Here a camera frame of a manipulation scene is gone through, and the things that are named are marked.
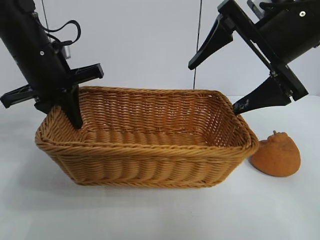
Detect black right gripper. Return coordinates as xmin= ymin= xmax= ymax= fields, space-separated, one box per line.
xmin=187 ymin=0 xmax=320 ymax=116

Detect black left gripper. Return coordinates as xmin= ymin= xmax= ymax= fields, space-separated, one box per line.
xmin=0 ymin=21 xmax=104 ymax=130

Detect woven tan wicker basket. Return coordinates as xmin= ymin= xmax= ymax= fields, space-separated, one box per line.
xmin=34 ymin=85 xmax=260 ymax=189

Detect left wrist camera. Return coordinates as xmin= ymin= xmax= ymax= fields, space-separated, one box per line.
xmin=53 ymin=40 xmax=73 ymax=60

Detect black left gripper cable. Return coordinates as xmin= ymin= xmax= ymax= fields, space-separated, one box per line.
xmin=37 ymin=19 xmax=82 ymax=49

